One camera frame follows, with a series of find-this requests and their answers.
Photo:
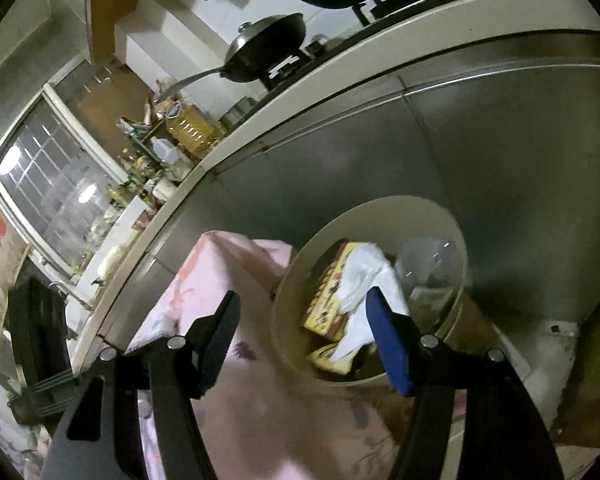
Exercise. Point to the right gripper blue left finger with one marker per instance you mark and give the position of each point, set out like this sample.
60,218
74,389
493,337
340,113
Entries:
208,341

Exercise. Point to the steel wok with lid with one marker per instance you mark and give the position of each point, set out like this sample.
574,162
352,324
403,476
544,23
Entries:
258,48

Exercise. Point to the white plastic jug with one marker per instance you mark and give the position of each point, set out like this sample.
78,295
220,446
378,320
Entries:
169,153

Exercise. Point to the white paper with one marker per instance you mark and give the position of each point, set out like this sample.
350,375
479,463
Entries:
365,268

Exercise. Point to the yellow cooking oil jug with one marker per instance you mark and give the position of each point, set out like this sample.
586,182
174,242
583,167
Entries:
191,130

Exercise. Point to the black gas stove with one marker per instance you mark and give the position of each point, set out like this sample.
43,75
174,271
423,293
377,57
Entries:
380,16

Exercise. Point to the beige trash bin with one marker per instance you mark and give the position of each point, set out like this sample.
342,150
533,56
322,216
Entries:
397,254

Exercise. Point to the yellow brown medicine box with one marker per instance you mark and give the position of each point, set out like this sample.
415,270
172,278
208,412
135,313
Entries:
323,316

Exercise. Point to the yellow snack wrapper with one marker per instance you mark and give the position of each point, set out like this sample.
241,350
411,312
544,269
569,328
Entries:
328,360

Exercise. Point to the barred kitchen window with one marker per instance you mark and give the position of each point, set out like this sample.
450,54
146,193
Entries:
67,166

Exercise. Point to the clear plastic water bottle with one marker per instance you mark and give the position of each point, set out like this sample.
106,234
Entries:
430,273

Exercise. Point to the pink floral tablecloth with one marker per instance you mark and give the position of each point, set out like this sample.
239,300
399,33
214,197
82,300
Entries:
254,423

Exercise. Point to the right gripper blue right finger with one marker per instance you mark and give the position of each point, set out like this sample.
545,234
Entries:
397,339

